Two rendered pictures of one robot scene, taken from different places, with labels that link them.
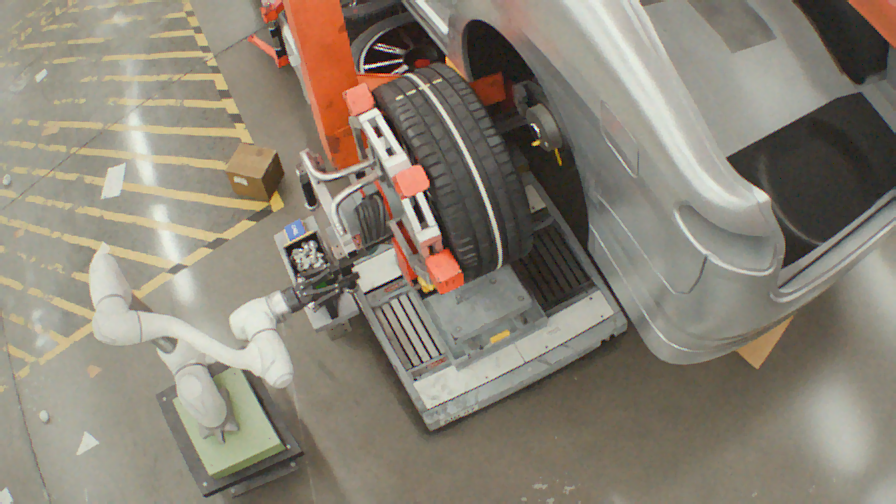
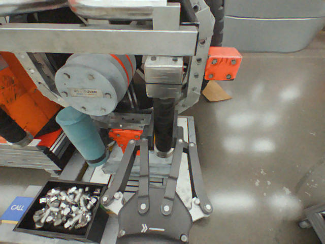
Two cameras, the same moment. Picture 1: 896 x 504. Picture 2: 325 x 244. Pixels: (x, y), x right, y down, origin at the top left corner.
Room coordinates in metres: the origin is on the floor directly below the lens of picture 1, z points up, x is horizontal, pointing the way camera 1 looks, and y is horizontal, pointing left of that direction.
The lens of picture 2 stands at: (1.44, 0.47, 1.02)
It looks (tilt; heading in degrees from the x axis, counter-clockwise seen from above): 45 degrees down; 290
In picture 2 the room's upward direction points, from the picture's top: straight up
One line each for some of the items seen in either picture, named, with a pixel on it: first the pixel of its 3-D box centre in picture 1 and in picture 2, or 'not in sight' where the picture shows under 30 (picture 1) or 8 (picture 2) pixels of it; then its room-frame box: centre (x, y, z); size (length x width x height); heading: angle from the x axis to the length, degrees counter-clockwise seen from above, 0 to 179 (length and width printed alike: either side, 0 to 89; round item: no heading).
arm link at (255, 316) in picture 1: (252, 323); not in sight; (1.39, 0.62, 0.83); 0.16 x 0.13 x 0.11; 106
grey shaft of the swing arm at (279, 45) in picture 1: (275, 33); not in sight; (3.33, 0.62, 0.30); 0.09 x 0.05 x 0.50; 16
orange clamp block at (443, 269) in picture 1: (444, 271); (219, 63); (1.43, 0.02, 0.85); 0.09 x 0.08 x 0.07; 16
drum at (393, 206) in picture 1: (373, 202); (104, 72); (1.71, 0.18, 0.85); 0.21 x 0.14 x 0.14; 106
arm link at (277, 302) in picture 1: (279, 306); not in sight; (1.44, 0.52, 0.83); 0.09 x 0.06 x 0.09; 16
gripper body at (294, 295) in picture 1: (299, 296); (153, 231); (1.46, 0.45, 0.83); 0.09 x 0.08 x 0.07; 106
